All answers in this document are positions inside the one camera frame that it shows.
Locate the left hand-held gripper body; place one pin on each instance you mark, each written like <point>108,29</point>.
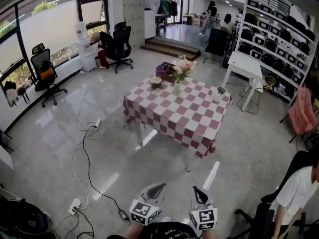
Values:
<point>144,211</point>

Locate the grey locker cabinet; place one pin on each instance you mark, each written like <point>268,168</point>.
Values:
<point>133,19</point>

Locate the purple cloth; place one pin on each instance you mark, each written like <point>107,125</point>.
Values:
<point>160,69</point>

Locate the black office chair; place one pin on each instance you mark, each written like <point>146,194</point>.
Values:
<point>264,215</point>
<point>122,43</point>
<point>43,58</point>

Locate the white desk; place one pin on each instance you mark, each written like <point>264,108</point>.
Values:
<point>245,63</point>

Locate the clothes rack with jackets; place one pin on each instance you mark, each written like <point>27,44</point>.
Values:
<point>168,7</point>

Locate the person's white shoe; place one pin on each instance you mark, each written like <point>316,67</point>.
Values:
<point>186,221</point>
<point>166,219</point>

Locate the white cabinet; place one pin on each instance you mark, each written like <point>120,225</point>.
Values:
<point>149,24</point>

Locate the black power adapter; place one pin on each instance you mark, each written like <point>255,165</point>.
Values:
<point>123,214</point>

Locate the person's black printed shirt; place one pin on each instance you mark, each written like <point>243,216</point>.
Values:
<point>169,231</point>

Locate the person's left forearm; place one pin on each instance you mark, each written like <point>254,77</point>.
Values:
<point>132,231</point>

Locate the black visitor chair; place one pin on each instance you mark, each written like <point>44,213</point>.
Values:
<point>216,42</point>

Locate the brown wooden steps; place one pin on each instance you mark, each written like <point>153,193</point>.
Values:
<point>172,48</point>

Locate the pink cloth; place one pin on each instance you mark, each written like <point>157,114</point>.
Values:
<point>301,111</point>

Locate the white shelf rack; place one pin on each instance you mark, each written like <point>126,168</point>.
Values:
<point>242,24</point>

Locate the black backpack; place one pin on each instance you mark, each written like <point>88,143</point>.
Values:
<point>22,218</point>

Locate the yellow hoop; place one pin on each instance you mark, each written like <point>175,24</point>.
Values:
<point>270,76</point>

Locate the orange cushion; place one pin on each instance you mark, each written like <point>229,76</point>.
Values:
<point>47,73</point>

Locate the pale green vase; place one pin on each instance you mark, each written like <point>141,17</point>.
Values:
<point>177,89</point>

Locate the rows of black white cases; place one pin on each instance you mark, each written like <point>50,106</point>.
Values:
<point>259,40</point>

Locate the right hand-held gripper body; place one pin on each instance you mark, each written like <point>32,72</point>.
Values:
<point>204,219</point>

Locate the pink artificial flowers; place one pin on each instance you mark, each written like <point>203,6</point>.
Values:
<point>183,67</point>

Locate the small white bin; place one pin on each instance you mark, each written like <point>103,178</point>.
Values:
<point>221,93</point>

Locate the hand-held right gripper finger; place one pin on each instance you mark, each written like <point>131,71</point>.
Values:
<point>208,204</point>
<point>194,203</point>

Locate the water dispenser bottle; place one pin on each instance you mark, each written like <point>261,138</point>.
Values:
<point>81,31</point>

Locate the white water dispenser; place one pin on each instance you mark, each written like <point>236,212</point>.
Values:
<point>87,56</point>

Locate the brown wooden organizer box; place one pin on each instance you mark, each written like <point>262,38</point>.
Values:
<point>167,77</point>

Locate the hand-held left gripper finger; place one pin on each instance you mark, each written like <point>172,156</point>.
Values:
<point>146,194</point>
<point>160,198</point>

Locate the person's right forearm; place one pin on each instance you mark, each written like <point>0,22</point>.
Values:
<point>209,234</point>

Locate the checkered cloth covered table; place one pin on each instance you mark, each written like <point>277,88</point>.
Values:
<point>174,113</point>

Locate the crumpled white paper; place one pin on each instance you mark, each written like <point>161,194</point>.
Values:
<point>215,91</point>

